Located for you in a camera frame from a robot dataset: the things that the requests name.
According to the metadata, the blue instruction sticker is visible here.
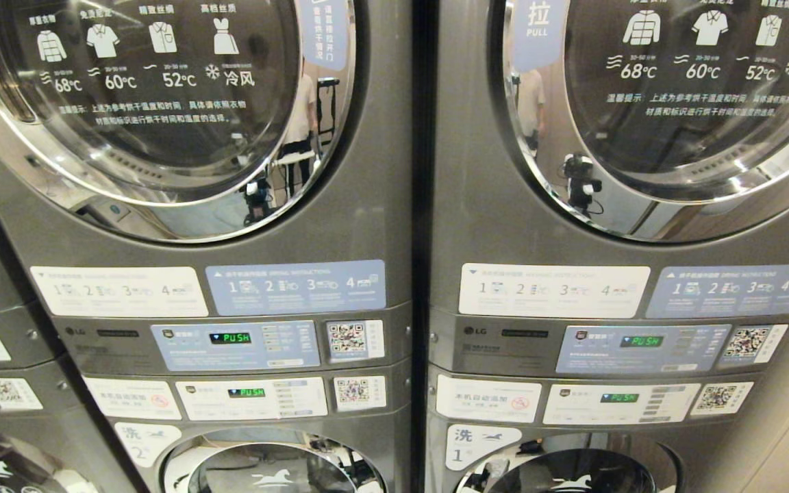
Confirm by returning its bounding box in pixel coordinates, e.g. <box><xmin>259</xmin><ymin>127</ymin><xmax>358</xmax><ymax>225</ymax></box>
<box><xmin>205</xmin><ymin>260</ymin><xmax>387</xmax><ymax>317</ymax></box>
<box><xmin>645</xmin><ymin>263</ymin><xmax>789</xmax><ymax>320</ymax></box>

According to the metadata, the white notice sticker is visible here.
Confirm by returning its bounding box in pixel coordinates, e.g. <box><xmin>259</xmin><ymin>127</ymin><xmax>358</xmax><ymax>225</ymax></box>
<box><xmin>83</xmin><ymin>376</ymin><xmax>182</xmax><ymax>421</ymax></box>
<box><xmin>435</xmin><ymin>374</ymin><xmax>543</xmax><ymax>425</ymax></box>

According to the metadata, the white number sticker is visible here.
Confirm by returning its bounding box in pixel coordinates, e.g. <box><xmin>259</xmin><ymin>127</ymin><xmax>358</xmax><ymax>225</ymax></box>
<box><xmin>444</xmin><ymin>423</ymin><xmax>523</xmax><ymax>472</ymax></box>
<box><xmin>114</xmin><ymin>421</ymin><xmax>183</xmax><ymax>469</ymax></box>

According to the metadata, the blue door sticker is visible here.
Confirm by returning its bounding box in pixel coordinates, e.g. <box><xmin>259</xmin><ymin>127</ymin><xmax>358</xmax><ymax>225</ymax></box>
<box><xmin>296</xmin><ymin>0</ymin><xmax>351</xmax><ymax>72</ymax></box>
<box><xmin>509</xmin><ymin>0</ymin><xmax>571</xmax><ymax>73</ymax></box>

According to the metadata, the round chrome dryer door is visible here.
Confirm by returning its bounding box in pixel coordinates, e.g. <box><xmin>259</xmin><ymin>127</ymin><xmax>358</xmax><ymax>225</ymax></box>
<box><xmin>0</xmin><ymin>0</ymin><xmax>358</xmax><ymax>244</ymax></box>
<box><xmin>502</xmin><ymin>0</ymin><xmax>789</xmax><ymax>244</ymax></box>

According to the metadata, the white instruction sticker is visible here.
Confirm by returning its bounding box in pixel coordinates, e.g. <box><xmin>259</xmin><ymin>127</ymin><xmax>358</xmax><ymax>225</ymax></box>
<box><xmin>30</xmin><ymin>266</ymin><xmax>210</xmax><ymax>318</ymax></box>
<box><xmin>458</xmin><ymin>263</ymin><xmax>652</xmax><ymax>319</ymax></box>

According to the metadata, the blue control panel with display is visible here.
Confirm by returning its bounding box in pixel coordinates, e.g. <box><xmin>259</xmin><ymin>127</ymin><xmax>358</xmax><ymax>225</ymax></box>
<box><xmin>151</xmin><ymin>320</ymin><xmax>322</xmax><ymax>373</ymax></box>
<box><xmin>555</xmin><ymin>324</ymin><xmax>733</xmax><ymax>376</ymax></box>

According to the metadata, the white control panel with display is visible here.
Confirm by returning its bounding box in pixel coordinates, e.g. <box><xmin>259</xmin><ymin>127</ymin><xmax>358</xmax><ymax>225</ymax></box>
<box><xmin>542</xmin><ymin>383</ymin><xmax>702</xmax><ymax>427</ymax></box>
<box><xmin>175</xmin><ymin>376</ymin><xmax>329</xmax><ymax>422</ymax></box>

